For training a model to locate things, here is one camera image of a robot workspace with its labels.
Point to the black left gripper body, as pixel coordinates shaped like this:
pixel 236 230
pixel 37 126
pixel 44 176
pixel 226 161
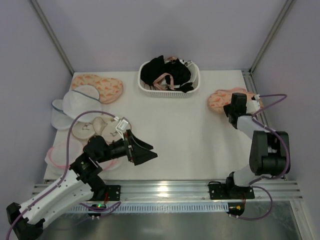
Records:
pixel 129 147

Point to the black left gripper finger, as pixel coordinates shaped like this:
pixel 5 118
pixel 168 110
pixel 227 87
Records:
pixel 142 156
pixel 141 143

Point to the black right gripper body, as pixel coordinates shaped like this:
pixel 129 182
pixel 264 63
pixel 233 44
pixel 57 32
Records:
pixel 231 116

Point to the tulip print laundry bag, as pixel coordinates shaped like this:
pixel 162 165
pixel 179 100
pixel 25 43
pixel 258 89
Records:
pixel 222 97
pixel 110 89

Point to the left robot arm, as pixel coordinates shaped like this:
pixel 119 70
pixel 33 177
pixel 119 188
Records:
pixel 79 183

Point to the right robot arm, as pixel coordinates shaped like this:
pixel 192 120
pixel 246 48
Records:
pixel 244 176

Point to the cream round laundry bag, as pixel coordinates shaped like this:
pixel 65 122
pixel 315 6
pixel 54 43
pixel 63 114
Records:
pixel 104 126

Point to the white mesh laundry bag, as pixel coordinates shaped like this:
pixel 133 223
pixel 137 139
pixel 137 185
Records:
pixel 82 99

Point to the pink trimmed bra in basket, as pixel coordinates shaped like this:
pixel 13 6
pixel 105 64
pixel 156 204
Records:
pixel 168 73

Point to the pink trimmed white laundry bag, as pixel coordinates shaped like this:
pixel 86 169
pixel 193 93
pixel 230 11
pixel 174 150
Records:
pixel 56 157

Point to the black garment in basket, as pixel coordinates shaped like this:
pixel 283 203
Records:
pixel 187 87

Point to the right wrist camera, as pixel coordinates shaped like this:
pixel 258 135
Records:
pixel 253 103

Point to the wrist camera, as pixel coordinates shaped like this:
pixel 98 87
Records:
pixel 122 126
pixel 253 103

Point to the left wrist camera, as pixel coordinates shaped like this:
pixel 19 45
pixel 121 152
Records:
pixel 122 126

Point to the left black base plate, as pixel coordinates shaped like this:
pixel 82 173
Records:
pixel 110 193

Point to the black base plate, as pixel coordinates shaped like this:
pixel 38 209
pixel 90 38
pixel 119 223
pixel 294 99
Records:
pixel 217 191
pixel 110 193

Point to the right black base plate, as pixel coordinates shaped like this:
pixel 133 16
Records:
pixel 217 191

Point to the right aluminium frame post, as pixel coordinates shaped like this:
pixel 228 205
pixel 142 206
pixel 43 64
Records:
pixel 276 26

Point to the aluminium frame post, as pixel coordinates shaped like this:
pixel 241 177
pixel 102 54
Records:
pixel 276 26
pixel 51 34

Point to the aluminium mounting rail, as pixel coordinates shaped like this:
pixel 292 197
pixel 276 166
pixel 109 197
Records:
pixel 157 191

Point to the slotted cable duct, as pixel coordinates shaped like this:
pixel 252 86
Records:
pixel 170 207

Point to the left aluminium frame post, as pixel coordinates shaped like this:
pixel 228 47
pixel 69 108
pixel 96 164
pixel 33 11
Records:
pixel 51 34

